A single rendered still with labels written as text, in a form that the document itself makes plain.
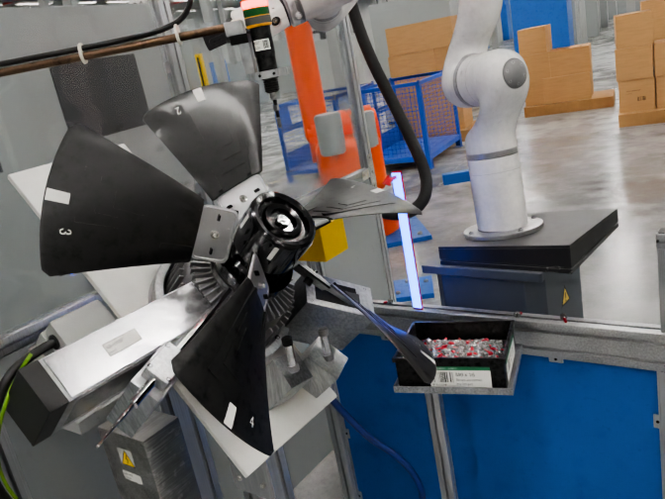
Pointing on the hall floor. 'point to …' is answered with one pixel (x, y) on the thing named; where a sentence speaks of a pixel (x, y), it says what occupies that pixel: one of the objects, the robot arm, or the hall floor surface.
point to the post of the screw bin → (441, 446)
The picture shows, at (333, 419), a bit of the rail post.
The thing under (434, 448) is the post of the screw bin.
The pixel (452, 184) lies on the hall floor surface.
